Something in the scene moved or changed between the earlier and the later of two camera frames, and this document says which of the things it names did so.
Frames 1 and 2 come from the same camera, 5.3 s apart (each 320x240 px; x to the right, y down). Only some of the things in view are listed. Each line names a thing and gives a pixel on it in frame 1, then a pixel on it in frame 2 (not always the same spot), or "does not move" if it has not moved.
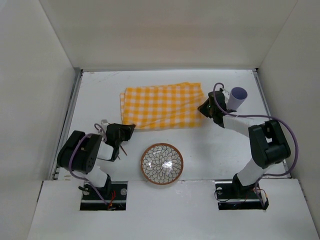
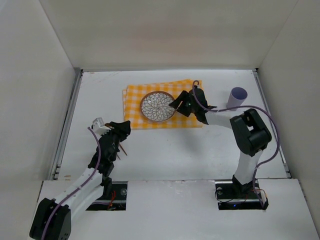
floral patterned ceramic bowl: x=162 y=163 to x=155 y=107
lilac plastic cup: x=237 y=96 does not move
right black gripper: x=210 y=108 to x=185 y=104
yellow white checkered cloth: x=163 y=106 does not move
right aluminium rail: x=263 y=96 does not move
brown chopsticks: x=123 y=150 does not move
